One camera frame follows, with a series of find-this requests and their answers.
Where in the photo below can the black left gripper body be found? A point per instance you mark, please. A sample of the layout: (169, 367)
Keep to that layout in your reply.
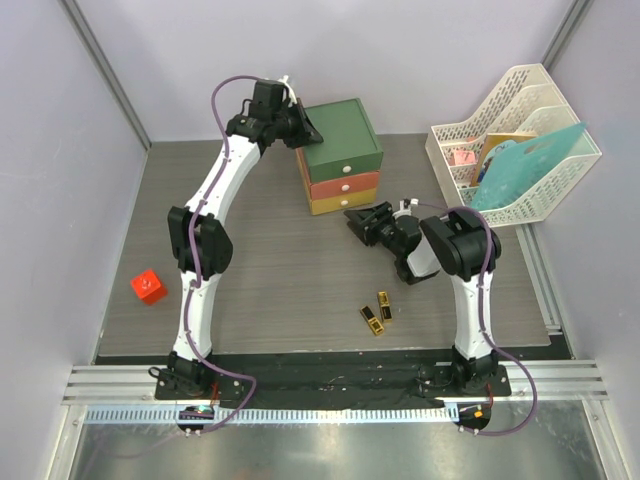
(286, 123)

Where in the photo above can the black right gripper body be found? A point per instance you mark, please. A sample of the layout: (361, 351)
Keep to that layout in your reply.
(385, 231)

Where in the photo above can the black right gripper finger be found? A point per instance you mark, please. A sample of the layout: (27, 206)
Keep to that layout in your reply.
(364, 234)
(371, 215)

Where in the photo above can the green top drawer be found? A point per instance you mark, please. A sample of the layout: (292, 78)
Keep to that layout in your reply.
(325, 168)

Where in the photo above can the red drawer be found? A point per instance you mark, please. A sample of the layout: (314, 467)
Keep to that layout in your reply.
(334, 187)

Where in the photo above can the gold black lipstick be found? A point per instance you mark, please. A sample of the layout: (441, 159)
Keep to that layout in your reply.
(374, 324)
(385, 307)

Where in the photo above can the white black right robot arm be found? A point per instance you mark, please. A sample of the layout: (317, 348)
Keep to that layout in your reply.
(455, 241)

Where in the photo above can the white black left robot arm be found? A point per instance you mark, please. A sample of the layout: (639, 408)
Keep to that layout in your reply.
(199, 240)

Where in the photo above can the green drawer cabinet shell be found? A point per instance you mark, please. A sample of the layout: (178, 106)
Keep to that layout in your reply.
(346, 129)

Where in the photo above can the pink sticky note pad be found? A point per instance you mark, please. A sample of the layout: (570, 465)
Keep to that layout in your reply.
(461, 157)

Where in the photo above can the brown illustrated book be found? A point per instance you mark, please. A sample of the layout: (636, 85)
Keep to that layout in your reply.
(494, 144)

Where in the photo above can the teal plastic folder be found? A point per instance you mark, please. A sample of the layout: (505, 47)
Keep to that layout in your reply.
(515, 170)

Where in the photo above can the cream perforated file organizer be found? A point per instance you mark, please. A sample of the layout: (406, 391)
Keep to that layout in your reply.
(525, 100)

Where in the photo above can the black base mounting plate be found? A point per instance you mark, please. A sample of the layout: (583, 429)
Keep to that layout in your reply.
(328, 385)

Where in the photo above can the red cube block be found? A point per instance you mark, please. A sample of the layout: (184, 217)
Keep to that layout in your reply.
(148, 287)

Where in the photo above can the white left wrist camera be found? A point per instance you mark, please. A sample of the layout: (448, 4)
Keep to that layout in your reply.
(285, 91)

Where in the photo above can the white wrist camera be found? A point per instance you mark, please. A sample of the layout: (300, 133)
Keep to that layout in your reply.
(405, 207)
(285, 91)

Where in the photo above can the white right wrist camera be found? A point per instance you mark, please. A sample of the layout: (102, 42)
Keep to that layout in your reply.
(405, 207)

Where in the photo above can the aluminium front rail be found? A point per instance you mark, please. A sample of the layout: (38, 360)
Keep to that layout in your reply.
(119, 395)

